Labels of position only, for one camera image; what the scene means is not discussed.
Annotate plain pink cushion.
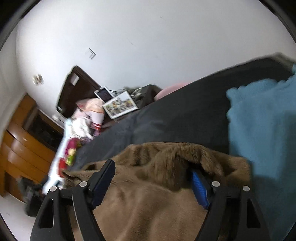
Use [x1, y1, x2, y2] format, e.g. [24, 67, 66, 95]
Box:
[154, 82, 190, 100]

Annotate magenta cloth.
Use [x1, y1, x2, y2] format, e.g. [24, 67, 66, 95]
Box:
[67, 138, 78, 163]

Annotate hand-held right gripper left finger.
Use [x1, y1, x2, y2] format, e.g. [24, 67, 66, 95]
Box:
[30, 159, 115, 241]

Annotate dark wooden headboard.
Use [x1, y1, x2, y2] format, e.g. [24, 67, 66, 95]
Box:
[57, 66, 121, 121]

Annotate framed picture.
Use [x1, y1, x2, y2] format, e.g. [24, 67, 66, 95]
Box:
[102, 91, 138, 119]

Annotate white-framed dark screen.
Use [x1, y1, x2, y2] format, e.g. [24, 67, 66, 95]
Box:
[94, 86, 115, 102]

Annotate dark clothes pile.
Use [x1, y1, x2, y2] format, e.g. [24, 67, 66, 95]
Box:
[125, 85, 162, 107]

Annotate teal fleece garment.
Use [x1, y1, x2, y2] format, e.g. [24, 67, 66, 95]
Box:
[225, 65, 296, 183]

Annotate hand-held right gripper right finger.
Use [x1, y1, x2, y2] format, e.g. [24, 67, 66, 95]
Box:
[191, 170, 271, 241]

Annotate red folded cloth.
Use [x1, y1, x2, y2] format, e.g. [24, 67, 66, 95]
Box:
[58, 158, 68, 177]

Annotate pink printed pillow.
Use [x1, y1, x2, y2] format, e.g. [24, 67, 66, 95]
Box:
[74, 97, 105, 137]

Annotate brown wooden wardrobe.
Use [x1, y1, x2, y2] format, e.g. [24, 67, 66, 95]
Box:
[0, 93, 65, 197]

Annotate dark bag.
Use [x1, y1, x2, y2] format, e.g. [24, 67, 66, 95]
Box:
[20, 176, 48, 217]

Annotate brown fleece garment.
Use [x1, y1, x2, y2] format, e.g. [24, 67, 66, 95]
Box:
[61, 142, 252, 241]

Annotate dark grey blanket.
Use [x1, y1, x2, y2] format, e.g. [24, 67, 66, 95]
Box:
[75, 54, 294, 172]

